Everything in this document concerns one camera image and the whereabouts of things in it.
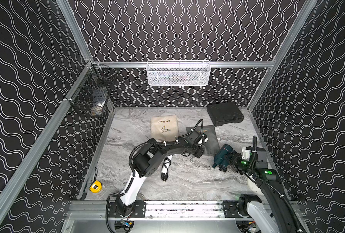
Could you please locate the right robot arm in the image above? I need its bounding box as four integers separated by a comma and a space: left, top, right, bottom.
230, 136, 306, 233

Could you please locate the black plastic case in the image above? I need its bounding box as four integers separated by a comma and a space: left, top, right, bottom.
207, 102, 244, 127

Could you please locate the dark green hair dryer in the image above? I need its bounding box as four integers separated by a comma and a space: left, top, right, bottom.
212, 144, 237, 172

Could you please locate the white hair dryer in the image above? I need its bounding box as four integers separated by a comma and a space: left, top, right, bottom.
161, 155, 173, 182

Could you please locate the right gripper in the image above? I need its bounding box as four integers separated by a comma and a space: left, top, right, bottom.
224, 152, 255, 174

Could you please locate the white wire basket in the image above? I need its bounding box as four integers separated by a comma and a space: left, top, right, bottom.
146, 61, 211, 86

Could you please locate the beige hair dryer bag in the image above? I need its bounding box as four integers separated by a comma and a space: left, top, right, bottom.
150, 115, 179, 142

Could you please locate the black wire basket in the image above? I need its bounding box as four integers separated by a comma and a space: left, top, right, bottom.
66, 64, 120, 118

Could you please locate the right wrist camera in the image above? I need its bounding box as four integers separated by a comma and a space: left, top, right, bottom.
241, 147, 252, 161

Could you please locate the yellow tape measure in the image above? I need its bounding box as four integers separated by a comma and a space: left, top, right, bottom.
89, 180, 102, 193

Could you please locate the grey hair dryer bag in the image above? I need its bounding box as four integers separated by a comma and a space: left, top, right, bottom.
203, 125, 220, 156

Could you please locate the white tape roll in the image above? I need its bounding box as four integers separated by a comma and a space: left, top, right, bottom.
247, 178, 263, 195

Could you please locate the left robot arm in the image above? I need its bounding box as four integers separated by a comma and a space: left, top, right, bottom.
109, 119, 208, 214

